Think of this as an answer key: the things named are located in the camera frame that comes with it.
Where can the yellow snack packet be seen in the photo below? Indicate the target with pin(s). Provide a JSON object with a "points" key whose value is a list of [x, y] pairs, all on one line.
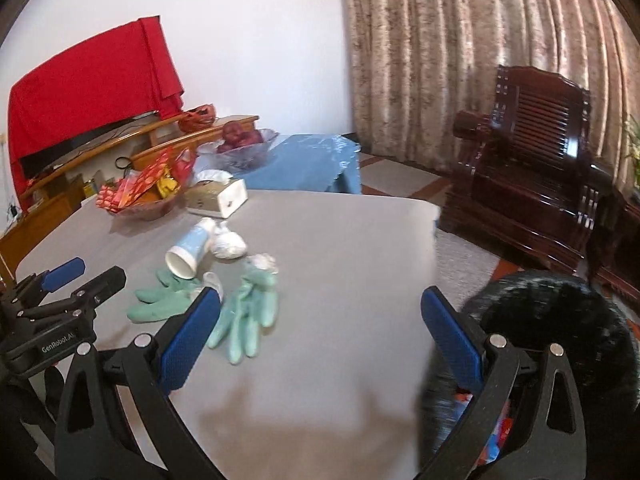
{"points": [[168, 185]]}

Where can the white paper cup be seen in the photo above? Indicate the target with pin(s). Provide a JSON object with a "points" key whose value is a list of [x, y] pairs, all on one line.
{"points": [[187, 252]]}

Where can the glass fruit bowl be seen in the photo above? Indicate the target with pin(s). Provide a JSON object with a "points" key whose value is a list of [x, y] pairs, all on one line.
{"points": [[245, 160]]}

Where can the small green box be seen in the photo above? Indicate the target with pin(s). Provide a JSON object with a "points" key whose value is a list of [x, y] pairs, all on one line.
{"points": [[90, 188]]}

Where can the dark wooden armchair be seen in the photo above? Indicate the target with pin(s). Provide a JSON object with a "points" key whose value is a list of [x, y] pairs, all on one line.
{"points": [[525, 180]]}

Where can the red apple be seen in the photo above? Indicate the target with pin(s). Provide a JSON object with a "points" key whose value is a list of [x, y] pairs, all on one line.
{"points": [[225, 148], [253, 136], [233, 132]]}

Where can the grey tablecloth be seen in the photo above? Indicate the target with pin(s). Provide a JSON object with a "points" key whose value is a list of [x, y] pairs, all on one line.
{"points": [[325, 285]]}

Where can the trash bin with black bag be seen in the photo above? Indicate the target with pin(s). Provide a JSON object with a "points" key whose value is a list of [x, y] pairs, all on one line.
{"points": [[540, 310]]}

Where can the blue plastic cover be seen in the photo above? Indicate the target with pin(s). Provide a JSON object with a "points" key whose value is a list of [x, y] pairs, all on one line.
{"points": [[492, 452]]}

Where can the small crumpled white tissue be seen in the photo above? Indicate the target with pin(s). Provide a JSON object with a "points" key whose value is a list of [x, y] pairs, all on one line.
{"points": [[262, 262]]}

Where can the black television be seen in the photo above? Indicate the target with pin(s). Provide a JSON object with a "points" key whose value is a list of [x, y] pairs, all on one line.
{"points": [[60, 147]]}

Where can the dark wooden side table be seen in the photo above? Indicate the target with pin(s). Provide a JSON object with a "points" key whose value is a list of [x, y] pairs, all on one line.
{"points": [[620, 240]]}

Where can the wooden television cabinet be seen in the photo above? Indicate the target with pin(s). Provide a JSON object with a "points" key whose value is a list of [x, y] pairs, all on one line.
{"points": [[165, 147]]}

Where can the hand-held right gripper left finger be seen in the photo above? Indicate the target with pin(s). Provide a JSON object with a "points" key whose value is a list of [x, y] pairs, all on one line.
{"points": [[190, 340]]}

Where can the brown glass snack bowl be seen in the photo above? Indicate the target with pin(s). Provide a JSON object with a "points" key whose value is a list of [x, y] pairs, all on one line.
{"points": [[145, 211]]}

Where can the red woven basket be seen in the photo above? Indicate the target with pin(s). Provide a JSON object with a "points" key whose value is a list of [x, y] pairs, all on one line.
{"points": [[197, 119]]}

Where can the clear plastic wrapper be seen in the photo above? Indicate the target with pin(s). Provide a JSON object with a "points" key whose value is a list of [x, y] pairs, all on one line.
{"points": [[212, 282]]}

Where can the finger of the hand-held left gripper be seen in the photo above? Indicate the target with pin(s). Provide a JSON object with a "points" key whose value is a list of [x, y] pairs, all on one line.
{"points": [[102, 285], [64, 272]]}

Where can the beige tissue box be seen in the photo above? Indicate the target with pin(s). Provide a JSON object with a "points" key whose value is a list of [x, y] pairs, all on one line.
{"points": [[215, 201]]}

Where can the large crumpled white tissue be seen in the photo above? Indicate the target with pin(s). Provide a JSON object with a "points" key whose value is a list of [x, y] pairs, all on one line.
{"points": [[227, 245]]}

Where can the bowl of red snack packets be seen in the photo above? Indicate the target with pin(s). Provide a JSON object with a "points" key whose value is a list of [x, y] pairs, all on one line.
{"points": [[130, 190]]}

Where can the potted white flower plant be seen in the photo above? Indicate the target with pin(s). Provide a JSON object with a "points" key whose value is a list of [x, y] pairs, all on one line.
{"points": [[634, 145]]}

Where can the green rubber glove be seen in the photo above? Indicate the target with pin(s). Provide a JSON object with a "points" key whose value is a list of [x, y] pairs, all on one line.
{"points": [[245, 310], [160, 305]]}

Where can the red cloth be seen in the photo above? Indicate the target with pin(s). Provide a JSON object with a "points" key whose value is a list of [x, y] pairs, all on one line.
{"points": [[90, 80]]}

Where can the blue tablecloth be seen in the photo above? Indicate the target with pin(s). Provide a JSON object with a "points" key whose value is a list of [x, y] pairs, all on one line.
{"points": [[310, 165]]}

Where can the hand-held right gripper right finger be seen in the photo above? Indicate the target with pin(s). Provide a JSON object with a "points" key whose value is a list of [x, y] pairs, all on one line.
{"points": [[455, 340]]}

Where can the beige patterned curtain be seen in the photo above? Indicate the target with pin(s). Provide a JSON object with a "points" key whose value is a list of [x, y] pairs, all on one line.
{"points": [[425, 60]]}

